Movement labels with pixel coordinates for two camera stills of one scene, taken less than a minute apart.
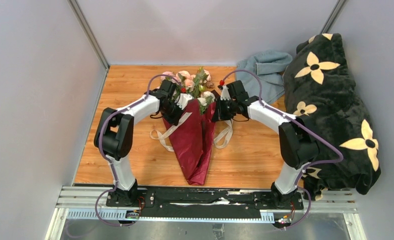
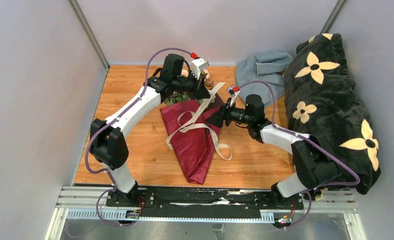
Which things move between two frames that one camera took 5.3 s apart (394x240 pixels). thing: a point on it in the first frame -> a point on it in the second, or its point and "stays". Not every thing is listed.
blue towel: [270, 65] stays
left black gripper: [175, 120] -> [199, 92]
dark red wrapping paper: [193, 143] stays
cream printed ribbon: [222, 142] -> [188, 121]
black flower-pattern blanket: [320, 91] stays
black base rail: [205, 202] stays
